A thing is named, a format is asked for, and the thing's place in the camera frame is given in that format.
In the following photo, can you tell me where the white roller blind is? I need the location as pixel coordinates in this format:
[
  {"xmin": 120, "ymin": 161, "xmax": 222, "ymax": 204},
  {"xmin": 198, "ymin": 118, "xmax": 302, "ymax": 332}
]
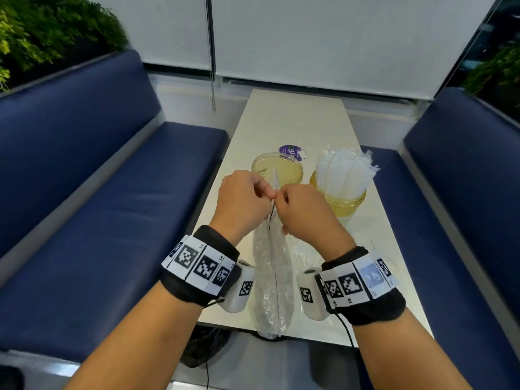
[
  {"xmin": 87, "ymin": 0, "xmax": 213, "ymax": 72},
  {"xmin": 211, "ymin": 0, "xmax": 499, "ymax": 101}
]

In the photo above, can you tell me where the person's left hand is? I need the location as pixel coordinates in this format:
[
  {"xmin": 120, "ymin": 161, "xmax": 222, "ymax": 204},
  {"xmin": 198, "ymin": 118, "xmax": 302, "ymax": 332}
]
[{"xmin": 209, "ymin": 170, "xmax": 278, "ymax": 243}]

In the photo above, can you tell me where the yellow plastic cup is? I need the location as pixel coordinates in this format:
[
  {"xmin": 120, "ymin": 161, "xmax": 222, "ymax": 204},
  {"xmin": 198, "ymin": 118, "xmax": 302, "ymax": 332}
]
[{"xmin": 309, "ymin": 170, "xmax": 367, "ymax": 218}]

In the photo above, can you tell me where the black wristband with marker tags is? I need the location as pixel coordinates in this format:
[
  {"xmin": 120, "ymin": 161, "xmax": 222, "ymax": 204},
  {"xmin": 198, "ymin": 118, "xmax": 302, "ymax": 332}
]
[
  {"xmin": 315, "ymin": 246, "xmax": 407, "ymax": 326},
  {"xmin": 159, "ymin": 225, "xmax": 241, "ymax": 308}
]

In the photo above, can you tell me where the purple and white lid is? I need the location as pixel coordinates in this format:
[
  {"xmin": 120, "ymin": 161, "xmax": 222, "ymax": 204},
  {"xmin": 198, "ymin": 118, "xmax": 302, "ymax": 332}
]
[{"xmin": 278, "ymin": 144, "xmax": 308, "ymax": 161}]

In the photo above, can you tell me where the black cable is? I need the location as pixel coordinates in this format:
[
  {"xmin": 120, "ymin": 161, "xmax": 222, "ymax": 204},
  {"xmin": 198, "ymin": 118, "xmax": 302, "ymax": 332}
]
[
  {"xmin": 202, "ymin": 295, "xmax": 229, "ymax": 390},
  {"xmin": 334, "ymin": 313, "xmax": 358, "ymax": 349}
]

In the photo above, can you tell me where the blue bench backrest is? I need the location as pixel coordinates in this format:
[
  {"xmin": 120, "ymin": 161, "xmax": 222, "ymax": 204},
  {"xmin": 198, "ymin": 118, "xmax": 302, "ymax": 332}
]
[
  {"xmin": 403, "ymin": 87, "xmax": 520, "ymax": 323},
  {"xmin": 0, "ymin": 49, "xmax": 164, "ymax": 259}
]

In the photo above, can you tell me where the white blind cord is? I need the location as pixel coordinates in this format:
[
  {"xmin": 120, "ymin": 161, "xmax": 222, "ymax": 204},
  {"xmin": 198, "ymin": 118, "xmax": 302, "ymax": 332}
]
[{"xmin": 207, "ymin": 0, "xmax": 217, "ymax": 113}]

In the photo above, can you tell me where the person's right hand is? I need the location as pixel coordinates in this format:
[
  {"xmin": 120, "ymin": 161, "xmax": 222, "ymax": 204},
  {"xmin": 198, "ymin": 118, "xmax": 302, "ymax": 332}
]
[{"xmin": 274, "ymin": 183, "xmax": 357, "ymax": 263}]

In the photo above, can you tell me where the person's left forearm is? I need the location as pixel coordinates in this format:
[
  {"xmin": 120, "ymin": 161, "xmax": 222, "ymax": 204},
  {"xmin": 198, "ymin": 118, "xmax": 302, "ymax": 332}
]
[{"xmin": 64, "ymin": 276, "xmax": 204, "ymax": 390}]

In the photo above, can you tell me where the long clear plastic bag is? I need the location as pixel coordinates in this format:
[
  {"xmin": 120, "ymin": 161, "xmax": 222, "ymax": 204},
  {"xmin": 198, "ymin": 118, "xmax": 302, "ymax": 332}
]
[{"xmin": 251, "ymin": 211, "xmax": 304, "ymax": 342}]

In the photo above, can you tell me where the white straw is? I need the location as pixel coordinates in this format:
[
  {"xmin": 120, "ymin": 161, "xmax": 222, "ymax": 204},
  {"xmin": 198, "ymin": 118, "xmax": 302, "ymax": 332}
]
[{"xmin": 268, "ymin": 168, "xmax": 282, "ymax": 224}]

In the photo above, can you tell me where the black plastic bag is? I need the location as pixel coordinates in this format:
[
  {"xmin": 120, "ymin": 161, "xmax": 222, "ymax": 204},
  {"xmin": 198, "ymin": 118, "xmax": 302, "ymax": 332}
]
[{"xmin": 179, "ymin": 324, "xmax": 232, "ymax": 369}]

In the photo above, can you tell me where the green plant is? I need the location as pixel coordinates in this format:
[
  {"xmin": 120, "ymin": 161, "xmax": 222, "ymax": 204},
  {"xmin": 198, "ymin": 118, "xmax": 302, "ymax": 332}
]
[
  {"xmin": 0, "ymin": 0, "xmax": 129, "ymax": 93},
  {"xmin": 462, "ymin": 44, "xmax": 520, "ymax": 120}
]

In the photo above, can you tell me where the blue bench seat cushion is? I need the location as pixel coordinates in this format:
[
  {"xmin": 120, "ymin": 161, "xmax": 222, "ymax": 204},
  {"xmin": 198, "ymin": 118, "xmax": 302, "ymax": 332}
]
[
  {"xmin": 359, "ymin": 145, "xmax": 520, "ymax": 390},
  {"xmin": 0, "ymin": 121, "xmax": 229, "ymax": 355}
]

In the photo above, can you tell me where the bundle of white wrapped straws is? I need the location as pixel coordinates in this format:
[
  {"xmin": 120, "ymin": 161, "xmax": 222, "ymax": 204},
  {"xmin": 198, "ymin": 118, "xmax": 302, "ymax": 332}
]
[{"xmin": 315, "ymin": 145, "xmax": 381, "ymax": 199}]

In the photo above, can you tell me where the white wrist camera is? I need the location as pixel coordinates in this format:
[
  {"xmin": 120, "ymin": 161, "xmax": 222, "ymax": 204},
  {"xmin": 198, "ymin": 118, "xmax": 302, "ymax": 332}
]
[
  {"xmin": 297, "ymin": 268, "xmax": 327, "ymax": 321},
  {"xmin": 219, "ymin": 260, "xmax": 258, "ymax": 314}
]

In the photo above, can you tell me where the round yellow plastic container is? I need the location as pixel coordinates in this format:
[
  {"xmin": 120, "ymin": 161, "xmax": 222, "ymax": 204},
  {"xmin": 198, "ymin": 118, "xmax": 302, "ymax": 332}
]
[{"xmin": 251, "ymin": 153, "xmax": 305, "ymax": 186}]

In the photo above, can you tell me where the person's right forearm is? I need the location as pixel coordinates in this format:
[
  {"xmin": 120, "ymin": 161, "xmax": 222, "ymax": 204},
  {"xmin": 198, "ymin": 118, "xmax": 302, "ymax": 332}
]
[{"xmin": 353, "ymin": 308, "xmax": 475, "ymax": 390}]

